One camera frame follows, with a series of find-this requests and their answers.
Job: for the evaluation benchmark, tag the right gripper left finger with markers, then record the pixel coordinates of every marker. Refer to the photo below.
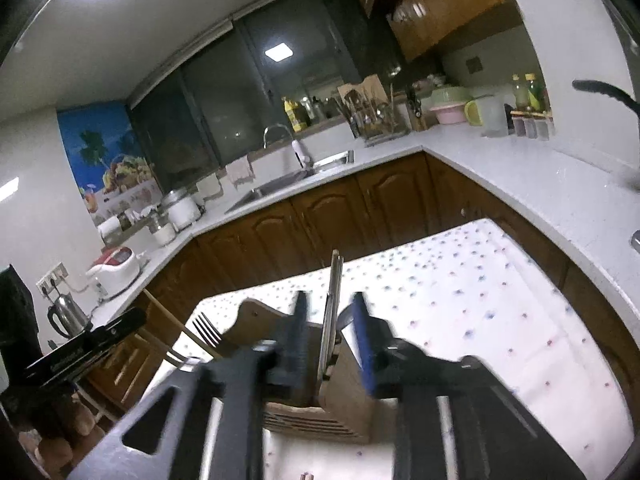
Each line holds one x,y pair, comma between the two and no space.
207,423

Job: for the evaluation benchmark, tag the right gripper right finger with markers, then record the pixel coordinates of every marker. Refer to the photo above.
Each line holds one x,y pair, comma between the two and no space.
452,416

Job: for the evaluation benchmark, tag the metal fork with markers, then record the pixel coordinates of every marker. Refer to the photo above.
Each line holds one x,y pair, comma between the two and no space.
208,332

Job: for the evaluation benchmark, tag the wooden utensil holder box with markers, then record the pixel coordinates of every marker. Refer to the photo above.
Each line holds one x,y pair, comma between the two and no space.
335,407

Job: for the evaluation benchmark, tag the person left hand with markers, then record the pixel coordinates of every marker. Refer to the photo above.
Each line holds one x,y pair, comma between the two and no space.
67,431

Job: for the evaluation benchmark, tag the steel electric kettle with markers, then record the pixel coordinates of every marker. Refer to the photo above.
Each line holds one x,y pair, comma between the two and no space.
66,317

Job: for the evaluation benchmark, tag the white red rice cooker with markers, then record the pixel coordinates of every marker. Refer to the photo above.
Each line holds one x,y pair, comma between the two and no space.
113,272

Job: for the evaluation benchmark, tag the white canister pot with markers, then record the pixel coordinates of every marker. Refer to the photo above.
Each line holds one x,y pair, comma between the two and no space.
181,208

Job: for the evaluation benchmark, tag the glass jar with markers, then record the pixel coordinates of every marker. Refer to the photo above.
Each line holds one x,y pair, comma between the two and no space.
161,228

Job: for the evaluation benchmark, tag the lower wooden cabinets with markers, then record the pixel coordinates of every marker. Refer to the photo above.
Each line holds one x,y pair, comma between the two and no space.
375,209

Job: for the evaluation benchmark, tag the fruit beach poster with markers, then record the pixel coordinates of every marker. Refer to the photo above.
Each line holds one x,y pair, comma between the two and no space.
107,162

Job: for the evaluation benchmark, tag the hanging dish cloth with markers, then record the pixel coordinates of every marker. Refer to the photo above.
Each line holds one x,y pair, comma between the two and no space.
240,171

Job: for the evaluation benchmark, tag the chrome sink faucet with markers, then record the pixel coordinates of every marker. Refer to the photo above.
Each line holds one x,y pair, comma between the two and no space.
303,159

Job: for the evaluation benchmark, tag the steel sink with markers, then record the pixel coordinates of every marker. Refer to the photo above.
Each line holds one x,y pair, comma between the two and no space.
278,184

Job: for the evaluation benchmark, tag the yellow oil bottle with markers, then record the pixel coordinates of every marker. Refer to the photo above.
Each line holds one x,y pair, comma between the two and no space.
296,113

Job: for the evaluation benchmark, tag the condiment bottles rack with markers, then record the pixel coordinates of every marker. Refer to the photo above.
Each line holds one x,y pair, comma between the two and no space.
532,114

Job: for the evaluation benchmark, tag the translucent pitcher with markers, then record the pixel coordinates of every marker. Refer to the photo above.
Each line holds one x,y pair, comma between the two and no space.
487,113

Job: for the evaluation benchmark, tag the dish drying rack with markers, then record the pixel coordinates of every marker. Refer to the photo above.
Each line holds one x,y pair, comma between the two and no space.
371,112

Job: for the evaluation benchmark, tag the green pink bowl stack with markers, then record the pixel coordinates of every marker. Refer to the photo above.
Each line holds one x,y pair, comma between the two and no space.
448,104

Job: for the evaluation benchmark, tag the dark window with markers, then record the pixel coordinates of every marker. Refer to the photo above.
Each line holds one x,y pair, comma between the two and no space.
213,107

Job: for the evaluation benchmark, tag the wall power socket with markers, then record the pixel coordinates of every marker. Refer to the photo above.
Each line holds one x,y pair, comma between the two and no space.
52,278

